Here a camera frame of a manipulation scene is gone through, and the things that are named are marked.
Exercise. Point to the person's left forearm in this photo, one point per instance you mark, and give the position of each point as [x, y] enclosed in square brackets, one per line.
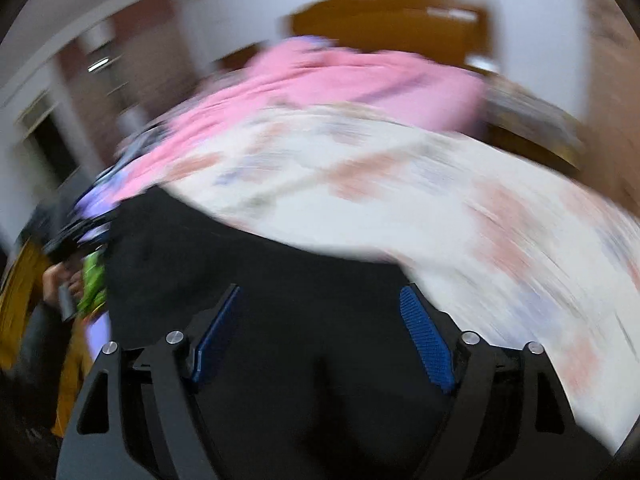
[35, 360]

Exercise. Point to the pink blanket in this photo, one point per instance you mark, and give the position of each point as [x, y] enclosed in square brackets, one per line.
[325, 80]

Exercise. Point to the green printed item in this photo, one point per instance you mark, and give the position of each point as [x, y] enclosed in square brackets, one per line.
[92, 285]

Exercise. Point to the purple cloth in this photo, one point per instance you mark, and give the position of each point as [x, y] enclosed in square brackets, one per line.
[100, 205]

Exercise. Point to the brown wooden headboard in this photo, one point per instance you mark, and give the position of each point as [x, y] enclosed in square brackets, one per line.
[390, 20]

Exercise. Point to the person's left hand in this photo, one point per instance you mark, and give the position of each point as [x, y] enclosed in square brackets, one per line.
[62, 280]

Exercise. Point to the light wooden wardrobe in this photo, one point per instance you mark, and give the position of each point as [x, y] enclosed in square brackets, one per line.
[615, 110]

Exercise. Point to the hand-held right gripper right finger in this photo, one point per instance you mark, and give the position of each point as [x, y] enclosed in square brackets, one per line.
[427, 345]

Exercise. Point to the reddish brown door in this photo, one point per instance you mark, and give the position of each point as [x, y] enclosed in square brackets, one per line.
[140, 60]

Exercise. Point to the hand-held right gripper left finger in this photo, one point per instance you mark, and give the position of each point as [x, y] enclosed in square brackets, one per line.
[214, 342]

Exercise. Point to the floral bed sheet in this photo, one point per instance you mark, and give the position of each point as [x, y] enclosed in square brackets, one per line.
[400, 200]

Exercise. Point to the black pants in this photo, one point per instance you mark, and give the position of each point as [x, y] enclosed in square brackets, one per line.
[300, 320]

